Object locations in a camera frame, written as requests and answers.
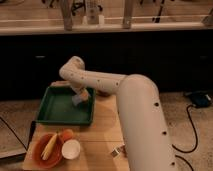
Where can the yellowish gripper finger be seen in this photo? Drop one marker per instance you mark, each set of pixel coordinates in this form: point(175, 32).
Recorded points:
point(85, 95)

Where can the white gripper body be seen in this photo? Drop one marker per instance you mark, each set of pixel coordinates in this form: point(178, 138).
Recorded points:
point(78, 89)

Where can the blue sponge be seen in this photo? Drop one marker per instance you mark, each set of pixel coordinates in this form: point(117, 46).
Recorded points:
point(77, 99)

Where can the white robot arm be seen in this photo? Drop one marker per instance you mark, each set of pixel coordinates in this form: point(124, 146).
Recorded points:
point(143, 125)

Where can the green plastic tray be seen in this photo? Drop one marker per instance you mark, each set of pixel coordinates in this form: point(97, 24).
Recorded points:
point(57, 107)

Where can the dark red bowl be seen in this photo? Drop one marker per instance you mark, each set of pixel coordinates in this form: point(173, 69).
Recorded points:
point(103, 94)

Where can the orange fruit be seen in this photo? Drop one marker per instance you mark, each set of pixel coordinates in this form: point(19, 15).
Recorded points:
point(66, 134)

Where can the white bowl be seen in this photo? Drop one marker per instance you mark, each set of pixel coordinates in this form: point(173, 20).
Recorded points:
point(71, 149)

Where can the orange plate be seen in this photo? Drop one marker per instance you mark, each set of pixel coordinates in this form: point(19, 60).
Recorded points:
point(55, 155)

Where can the dark blue bag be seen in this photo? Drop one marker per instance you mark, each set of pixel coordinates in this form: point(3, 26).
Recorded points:
point(199, 99)

